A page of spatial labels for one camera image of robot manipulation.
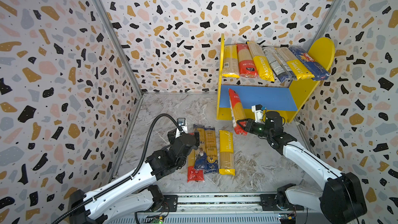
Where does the red spaghetti bag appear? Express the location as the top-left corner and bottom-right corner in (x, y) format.
(229, 89), (247, 135)
(187, 149), (204, 182)
(236, 44), (258, 78)

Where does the blue Barilla spaghetti bag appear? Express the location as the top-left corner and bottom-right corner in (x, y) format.
(288, 46), (330, 81)

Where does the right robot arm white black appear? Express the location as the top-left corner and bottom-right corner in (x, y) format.
(235, 111), (368, 224)

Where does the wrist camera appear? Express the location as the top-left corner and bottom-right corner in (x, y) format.
(251, 104), (267, 123)
(176, 118), (188, 138)

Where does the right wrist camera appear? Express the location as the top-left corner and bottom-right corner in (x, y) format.
(251, 104), (267, 123)

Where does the yellow shelf with coloured boards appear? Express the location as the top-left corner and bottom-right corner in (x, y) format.
(216, 34), (320, 123)

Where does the clear printed spaghetti bag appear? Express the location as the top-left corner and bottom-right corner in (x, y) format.
(262, 47), (296, 83)

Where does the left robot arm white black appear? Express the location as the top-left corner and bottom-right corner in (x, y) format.
(68, 130), (200, 224)

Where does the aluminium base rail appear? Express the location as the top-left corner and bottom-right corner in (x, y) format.
(104, 192), (328, 224)

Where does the blue gold spaghetti bag left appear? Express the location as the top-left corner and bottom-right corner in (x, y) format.
(193, 124), (208, 171)

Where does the blue gold spaghetti bag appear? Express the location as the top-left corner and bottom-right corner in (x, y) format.
(193, 124), (208, 171)
(205, 127), (219, 174)

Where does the blue gold spaghetti bag right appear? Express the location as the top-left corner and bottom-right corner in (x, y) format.
(205, 127), (219, 174)

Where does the yellow Pastatime spaghetti bag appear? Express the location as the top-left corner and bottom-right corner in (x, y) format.
(275, 47), (315, 80)

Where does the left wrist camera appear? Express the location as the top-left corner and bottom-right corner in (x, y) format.
(176, 118), (188, 138)

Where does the black corrugated cable conduit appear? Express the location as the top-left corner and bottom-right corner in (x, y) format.
(51, 113), (182, 224)

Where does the yellow label spaghetti bag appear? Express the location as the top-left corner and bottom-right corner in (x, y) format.
(222, 44), (240, 78)

